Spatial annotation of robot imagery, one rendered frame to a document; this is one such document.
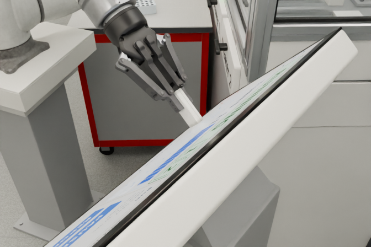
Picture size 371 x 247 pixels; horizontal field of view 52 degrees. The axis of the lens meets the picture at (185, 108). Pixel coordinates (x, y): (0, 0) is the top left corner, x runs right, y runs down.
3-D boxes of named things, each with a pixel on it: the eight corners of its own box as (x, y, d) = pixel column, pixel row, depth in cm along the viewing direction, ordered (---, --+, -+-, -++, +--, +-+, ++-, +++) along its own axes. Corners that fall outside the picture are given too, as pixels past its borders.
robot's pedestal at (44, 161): (13, 228, 167) (-55, 87, 119) (55, 179, 189) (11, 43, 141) (71, 251, 159) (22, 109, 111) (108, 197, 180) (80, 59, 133)
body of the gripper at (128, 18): (107, 13, 63) (141, 59, 63) (143, -3, 68) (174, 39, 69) (94, 36, 69) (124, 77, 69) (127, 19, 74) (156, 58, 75)
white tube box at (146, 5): (127, 16, 159) (126, 7, 156) (124, 7, 165) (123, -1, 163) (156, 13, 161) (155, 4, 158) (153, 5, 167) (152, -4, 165)
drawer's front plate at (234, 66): (231, 101, 105) (234, 67, 98) (220, 47, 127) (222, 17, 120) (237, 101, 105) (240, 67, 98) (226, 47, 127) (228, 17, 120)
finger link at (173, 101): (168, 85, 68) (156, 92, 66) (184, 107, 68) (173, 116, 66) (164, 88, 69) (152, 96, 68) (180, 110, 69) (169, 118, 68)
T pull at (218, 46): (216, 55, 108) (216, 51, 107) (213, 42, 114) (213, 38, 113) (228, 55, 108) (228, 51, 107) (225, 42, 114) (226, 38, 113)
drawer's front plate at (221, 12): (220, 43, 129) (221, 13, 122) (212, 7, 152) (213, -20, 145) (224, 43, 129) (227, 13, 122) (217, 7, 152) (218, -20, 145)
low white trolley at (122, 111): (94, 161, 198) (65, 27, 151) (109, 90, 247) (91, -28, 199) (206, 159, 200) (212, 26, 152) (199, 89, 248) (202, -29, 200)
